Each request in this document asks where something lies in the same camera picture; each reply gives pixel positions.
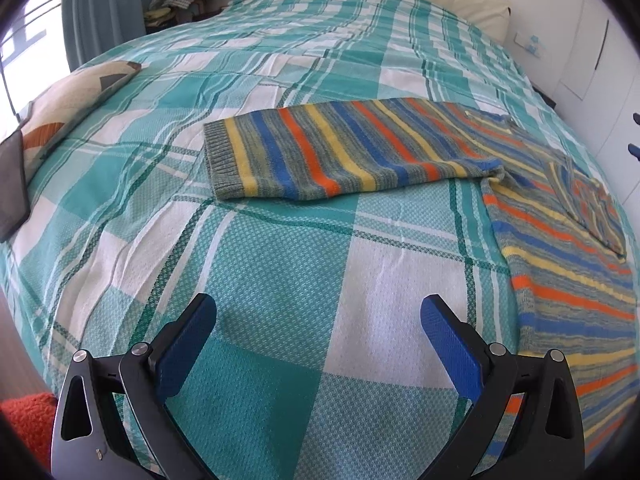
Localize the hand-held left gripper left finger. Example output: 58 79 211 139
50 292 218 480

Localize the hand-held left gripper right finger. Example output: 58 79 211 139
421 294 586 480

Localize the striped knit sweater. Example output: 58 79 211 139
202 97 640 461

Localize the white wardrobe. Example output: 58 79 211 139
545 0 640 171

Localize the teal plaid blanket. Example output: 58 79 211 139
0 0 631 480

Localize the orange fleece garment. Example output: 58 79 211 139
0 392 58 471

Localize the patterned cream pillow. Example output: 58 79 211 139
17 60 143 183

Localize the thin black stand rod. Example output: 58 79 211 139
0 67 25 128

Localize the window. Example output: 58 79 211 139
0 0 71 126

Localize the blue curtain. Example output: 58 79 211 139
60 0 196 72

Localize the white wall socket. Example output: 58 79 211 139
514 31 543 58

